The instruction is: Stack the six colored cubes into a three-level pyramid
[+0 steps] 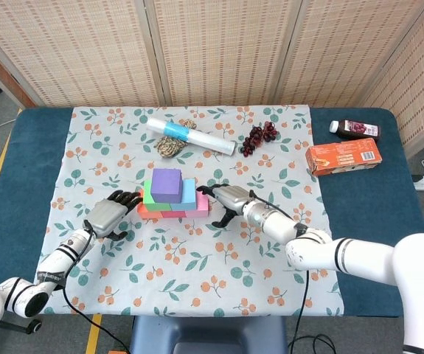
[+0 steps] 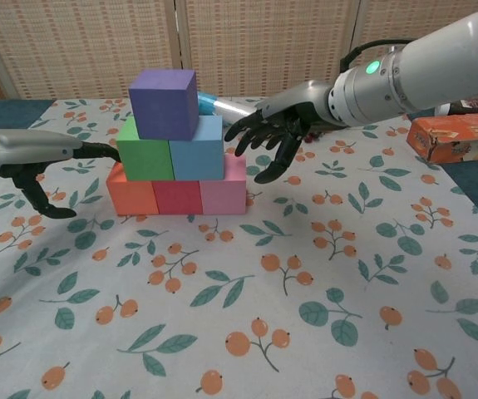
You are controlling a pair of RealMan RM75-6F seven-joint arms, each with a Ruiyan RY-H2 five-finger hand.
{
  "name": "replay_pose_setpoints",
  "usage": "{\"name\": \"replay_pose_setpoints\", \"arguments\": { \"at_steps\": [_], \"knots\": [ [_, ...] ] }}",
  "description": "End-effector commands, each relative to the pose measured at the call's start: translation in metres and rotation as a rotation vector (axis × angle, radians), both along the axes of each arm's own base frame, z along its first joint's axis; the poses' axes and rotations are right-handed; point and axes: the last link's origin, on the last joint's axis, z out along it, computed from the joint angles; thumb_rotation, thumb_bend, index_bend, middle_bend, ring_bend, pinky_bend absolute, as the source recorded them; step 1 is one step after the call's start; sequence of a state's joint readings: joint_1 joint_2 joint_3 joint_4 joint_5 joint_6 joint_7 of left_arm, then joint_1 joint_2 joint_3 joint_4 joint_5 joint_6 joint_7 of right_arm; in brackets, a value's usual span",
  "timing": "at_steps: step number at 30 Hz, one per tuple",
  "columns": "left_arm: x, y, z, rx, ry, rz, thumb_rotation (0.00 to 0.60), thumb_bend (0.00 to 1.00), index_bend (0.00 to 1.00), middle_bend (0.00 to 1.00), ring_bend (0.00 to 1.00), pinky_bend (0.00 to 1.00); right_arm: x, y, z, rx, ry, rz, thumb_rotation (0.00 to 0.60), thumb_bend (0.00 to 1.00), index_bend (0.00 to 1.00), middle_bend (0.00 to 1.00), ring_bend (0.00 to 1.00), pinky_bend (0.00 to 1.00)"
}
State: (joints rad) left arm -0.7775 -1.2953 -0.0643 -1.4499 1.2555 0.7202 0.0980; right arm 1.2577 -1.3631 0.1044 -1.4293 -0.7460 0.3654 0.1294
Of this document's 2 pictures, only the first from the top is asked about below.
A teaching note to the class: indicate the orange carton box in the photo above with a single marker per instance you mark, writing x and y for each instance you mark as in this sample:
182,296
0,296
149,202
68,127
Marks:
344,158

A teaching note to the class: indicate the floral tablecloth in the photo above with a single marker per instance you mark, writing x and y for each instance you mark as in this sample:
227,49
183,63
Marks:
197,265

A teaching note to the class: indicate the black chair base with caster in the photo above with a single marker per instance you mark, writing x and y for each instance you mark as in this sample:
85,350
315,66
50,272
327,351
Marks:
32,326

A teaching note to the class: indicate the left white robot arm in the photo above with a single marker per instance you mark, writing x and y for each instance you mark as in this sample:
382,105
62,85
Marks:
31,280

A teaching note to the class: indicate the red cube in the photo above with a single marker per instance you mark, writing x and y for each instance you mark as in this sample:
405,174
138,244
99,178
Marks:
173,214

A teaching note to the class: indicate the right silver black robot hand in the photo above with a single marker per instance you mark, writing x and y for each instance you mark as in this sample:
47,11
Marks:
230,197

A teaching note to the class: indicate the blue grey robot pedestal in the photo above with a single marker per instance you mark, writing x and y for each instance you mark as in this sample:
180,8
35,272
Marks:
211,332

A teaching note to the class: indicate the clear film roll blue label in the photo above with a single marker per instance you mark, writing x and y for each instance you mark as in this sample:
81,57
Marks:
197,137

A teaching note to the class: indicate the dark purple grape bunch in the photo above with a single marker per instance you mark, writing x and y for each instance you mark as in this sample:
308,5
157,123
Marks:
256,138

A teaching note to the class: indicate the light blue cube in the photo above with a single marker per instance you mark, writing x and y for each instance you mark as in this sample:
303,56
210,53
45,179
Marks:
188,195

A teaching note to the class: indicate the woven bamboo screen panel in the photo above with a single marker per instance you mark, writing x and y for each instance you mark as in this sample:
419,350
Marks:
422,88
68,48
344,48
222,48

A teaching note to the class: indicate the green cube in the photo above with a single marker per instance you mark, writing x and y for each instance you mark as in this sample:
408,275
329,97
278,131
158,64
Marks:
148,201

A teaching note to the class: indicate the grape juice bottle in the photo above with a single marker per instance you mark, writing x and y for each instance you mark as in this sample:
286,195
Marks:
355,129

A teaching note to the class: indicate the orange cube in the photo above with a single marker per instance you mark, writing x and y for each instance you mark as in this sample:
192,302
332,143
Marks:
145,213

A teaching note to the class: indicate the dark teal table cover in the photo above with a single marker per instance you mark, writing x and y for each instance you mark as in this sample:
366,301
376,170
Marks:
363,203

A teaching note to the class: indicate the purple cube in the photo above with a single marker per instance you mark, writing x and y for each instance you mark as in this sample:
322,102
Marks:
165,186

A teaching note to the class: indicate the pink cube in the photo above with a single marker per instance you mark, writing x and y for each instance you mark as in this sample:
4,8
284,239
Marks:
201,206

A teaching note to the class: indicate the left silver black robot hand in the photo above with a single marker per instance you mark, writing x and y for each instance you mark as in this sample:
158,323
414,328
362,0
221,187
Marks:
104,215

